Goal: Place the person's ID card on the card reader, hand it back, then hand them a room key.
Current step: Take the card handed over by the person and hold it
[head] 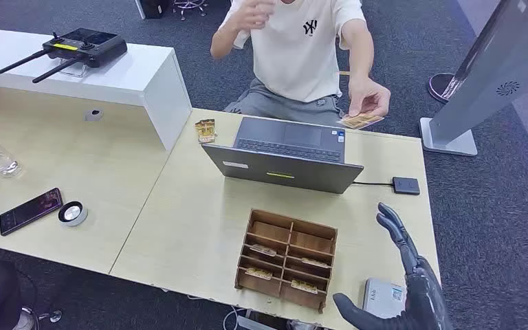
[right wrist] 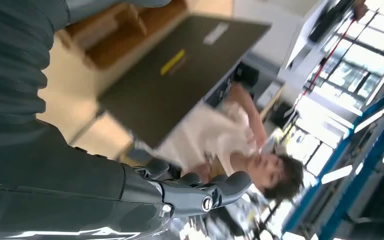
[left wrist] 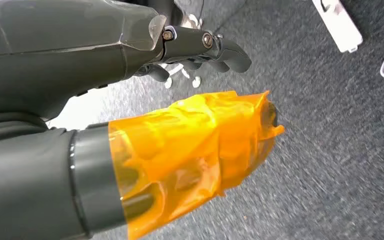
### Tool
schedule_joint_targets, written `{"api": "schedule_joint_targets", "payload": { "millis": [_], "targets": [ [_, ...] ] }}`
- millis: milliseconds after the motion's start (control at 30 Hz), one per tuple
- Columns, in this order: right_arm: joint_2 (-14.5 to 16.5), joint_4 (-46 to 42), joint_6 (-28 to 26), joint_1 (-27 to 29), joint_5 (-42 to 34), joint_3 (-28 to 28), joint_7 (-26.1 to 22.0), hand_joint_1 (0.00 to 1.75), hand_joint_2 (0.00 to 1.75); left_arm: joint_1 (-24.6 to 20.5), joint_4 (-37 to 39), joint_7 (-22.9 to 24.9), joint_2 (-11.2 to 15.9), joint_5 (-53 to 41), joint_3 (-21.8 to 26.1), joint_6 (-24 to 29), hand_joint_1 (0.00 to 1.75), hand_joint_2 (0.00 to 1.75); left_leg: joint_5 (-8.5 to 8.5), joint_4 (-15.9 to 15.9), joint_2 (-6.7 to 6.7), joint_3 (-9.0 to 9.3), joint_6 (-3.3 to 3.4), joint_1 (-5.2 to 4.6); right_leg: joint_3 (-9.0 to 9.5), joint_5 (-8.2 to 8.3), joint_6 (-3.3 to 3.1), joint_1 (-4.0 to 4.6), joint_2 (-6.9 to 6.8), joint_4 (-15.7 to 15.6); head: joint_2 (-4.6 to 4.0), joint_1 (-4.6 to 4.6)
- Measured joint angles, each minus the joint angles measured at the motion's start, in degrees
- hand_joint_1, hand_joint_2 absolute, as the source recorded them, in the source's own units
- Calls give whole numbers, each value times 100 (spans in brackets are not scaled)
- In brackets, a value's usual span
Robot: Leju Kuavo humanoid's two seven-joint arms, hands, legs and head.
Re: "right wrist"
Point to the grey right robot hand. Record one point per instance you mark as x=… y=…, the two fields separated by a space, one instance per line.
x=62 y=192

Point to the person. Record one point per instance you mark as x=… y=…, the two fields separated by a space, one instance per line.
x=208 y=132

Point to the wooden card organizer box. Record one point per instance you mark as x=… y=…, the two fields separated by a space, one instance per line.
x=112 y=36

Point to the grey laptop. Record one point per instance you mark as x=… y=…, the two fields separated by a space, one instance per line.
x=172 y=82

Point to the blue metal frame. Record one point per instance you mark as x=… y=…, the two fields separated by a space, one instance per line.
x=361 y=159

